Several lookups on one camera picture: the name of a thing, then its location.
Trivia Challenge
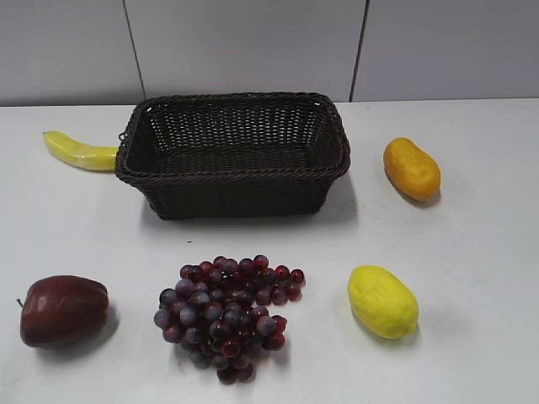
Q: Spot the yellow banana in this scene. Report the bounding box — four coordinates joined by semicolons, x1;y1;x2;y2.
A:
43;130;118;173

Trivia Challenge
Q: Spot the yellow lemon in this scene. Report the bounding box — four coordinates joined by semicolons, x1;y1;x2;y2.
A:
348;265;419;340

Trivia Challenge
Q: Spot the orange mango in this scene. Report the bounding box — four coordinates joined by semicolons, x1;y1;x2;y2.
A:
383;137;441;202

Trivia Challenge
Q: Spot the dark brown wicker basket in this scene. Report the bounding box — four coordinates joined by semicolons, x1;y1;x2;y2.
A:
115;92;350;220

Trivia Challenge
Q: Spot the red purple grape bunch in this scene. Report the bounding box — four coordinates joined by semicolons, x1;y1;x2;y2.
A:
153;254;306;385

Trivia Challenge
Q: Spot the dark red apple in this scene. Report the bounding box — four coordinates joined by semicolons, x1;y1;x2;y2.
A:
19;275;109;349

